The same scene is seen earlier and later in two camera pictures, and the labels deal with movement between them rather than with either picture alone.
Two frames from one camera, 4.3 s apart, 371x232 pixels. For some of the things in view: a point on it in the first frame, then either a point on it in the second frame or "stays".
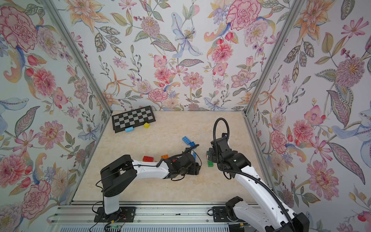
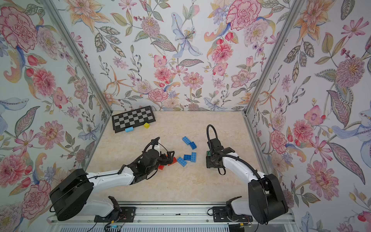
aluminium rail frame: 149,217 stays
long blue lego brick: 186,140 stays
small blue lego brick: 192,144 stays
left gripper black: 195,168 → 170,158
